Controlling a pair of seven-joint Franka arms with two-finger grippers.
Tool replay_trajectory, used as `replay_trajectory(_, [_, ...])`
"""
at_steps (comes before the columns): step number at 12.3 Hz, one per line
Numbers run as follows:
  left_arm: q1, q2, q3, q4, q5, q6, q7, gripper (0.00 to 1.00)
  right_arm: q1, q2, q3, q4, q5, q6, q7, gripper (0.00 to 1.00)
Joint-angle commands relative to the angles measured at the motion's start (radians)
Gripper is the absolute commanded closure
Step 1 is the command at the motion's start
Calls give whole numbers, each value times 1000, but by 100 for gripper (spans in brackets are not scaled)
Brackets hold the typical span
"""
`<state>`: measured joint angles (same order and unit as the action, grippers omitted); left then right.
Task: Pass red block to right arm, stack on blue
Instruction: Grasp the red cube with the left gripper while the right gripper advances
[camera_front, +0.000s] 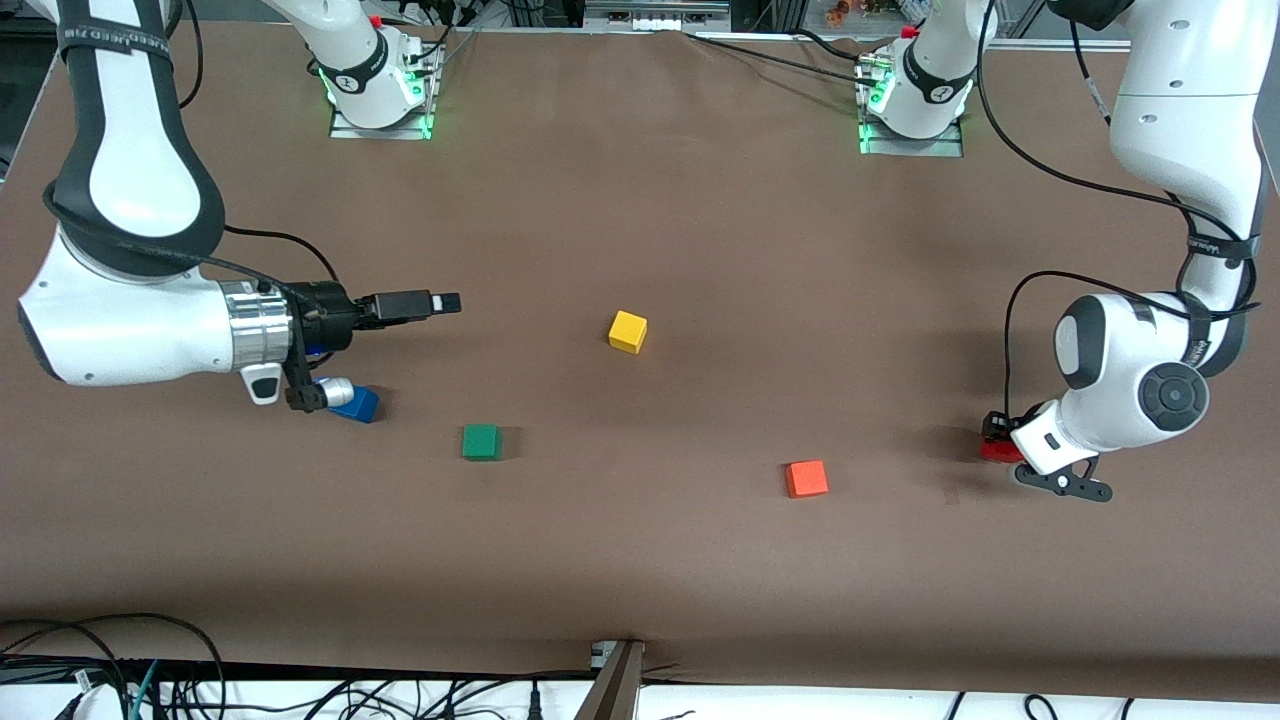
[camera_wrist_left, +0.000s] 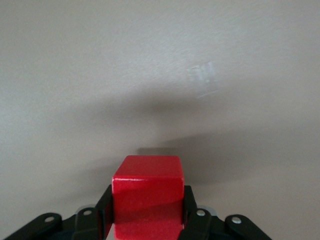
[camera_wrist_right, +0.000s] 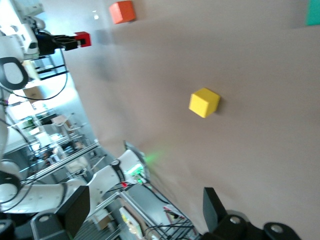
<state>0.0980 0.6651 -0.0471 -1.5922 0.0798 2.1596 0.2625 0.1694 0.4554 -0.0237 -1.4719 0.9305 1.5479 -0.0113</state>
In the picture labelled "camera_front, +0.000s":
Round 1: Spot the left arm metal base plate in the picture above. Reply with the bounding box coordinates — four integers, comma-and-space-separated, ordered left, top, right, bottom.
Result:
857, 50, 966, 158

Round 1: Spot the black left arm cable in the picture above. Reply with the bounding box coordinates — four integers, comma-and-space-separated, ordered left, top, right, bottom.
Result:
975, 0, 1257, 423

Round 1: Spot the blue cube block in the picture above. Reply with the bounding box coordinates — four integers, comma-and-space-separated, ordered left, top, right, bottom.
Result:
328, 384, 381, 424

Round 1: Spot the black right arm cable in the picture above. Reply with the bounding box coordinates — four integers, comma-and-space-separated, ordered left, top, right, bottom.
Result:
165, 0, 343, 301

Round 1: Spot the aluminium camera post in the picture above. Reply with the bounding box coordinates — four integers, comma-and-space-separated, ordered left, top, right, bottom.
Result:
574, 640, 647, 720

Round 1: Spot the grey power strip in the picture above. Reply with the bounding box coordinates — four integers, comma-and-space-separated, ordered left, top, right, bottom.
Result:
584, 0, 733, 33

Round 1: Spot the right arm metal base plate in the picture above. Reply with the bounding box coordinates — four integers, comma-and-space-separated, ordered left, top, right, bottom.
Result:
328, 40, 446, 141

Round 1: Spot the teal cable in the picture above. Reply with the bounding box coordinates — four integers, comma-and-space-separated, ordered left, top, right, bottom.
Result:
126, 660, 161, 720

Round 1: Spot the black looped cable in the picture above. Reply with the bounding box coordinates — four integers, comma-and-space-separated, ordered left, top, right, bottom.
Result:
0, 612, 227, 720

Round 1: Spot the black base power cable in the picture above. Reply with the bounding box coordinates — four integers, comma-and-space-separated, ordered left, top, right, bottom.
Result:
685, 28, 883, 87

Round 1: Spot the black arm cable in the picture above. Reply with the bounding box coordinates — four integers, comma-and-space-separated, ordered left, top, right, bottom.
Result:
165, 0, 343, 301
975, 0, 1257, 423

